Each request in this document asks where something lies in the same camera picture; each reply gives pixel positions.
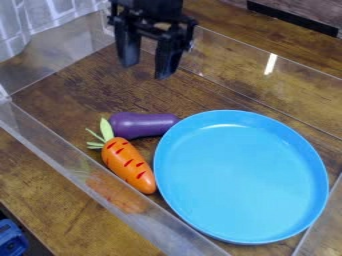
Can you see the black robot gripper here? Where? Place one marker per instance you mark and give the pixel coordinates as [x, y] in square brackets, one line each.
[156, 19]

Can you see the purple toy eggplant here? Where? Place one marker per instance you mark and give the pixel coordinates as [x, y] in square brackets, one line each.
[133, 125]

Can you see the orange toy carrot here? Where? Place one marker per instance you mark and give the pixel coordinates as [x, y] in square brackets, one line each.
[122, 159]

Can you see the white patterned curtain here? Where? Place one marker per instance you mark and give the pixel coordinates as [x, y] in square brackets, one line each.
[26, 17]

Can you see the blue plastic plate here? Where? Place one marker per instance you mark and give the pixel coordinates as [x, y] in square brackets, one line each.
[240, 176]

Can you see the blue object at corner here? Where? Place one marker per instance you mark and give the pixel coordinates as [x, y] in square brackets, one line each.
[13, 243]

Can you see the clear acrylic enclosure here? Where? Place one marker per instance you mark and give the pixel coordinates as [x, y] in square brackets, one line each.
[65, 82]

